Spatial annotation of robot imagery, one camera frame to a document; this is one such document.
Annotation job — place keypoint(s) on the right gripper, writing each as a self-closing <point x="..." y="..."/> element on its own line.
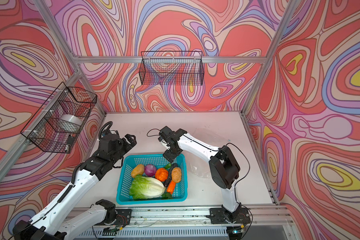
<point x="169" y="156"/>

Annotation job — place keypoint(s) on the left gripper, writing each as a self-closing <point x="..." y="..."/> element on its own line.
<point x="127" y="146"/>

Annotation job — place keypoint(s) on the tan bread bun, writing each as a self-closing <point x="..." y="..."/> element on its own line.
<point x="176" y="175"/>

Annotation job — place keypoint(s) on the purple onion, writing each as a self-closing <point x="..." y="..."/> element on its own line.
<point x="150" y="170"/>

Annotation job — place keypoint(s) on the orange pumpkin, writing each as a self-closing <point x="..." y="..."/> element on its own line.
<point x="161" y="174"/>

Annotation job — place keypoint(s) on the teal plastic basket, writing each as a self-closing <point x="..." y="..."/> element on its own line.
<point x="181" y="191"/>

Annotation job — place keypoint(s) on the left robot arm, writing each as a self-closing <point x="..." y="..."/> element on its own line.
<point x="51" y="224"/>

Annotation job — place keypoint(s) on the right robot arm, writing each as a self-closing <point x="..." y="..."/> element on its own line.
<point x="223" y="165"/>

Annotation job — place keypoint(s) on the green chili pepper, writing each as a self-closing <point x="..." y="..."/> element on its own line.
<point x="168" y="166"/>

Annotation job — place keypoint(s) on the brown potato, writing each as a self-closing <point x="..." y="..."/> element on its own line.
<point x="138" y="170"/>

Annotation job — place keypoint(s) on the white roll in basket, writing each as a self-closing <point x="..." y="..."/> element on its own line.
<point x="70" y="123"/>

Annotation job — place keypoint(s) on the green lettuce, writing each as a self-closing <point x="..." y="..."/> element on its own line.
<point x="143" y="188"/>

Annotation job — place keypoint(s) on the orange carrot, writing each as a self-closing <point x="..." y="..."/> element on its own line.
<point x="171" y="187"/>

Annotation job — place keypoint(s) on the black wire basket left wall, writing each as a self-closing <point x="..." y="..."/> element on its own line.
<point x="45" y="133"/>

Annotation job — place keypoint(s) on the black wire basket wall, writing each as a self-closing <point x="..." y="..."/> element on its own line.
<point x="45" y="133"/>
<point x="179" y="68"/>

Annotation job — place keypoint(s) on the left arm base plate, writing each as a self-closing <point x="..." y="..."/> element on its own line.
<point x="118" y="217"/>

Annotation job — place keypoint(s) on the black wire basket back wall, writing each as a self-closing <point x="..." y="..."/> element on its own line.
<point x="179" y="68"/>

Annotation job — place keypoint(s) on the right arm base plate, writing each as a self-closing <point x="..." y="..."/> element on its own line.
<point x="222" y="216"/>

